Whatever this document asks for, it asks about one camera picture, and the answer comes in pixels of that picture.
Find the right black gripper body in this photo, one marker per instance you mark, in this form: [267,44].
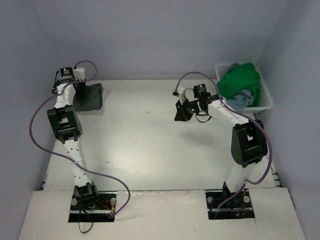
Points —
[180,113]

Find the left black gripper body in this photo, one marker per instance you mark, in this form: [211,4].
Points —
[80,88]

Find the grey green t shirt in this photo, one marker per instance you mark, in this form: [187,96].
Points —
[87,97]

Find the white t shirt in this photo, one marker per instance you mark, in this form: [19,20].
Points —
[105,92]

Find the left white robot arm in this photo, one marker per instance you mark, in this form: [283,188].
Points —
[67,129]

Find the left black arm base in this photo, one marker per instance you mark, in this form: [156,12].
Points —
[88,205]

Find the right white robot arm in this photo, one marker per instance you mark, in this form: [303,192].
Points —
[248,143]

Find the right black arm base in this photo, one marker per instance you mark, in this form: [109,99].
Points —
[238,208]

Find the blue t shirt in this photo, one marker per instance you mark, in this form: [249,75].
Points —
[241,100]

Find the white laundry basket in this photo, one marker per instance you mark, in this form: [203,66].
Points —
[265,101]

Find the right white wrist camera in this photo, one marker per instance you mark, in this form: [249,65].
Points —
[180,93]

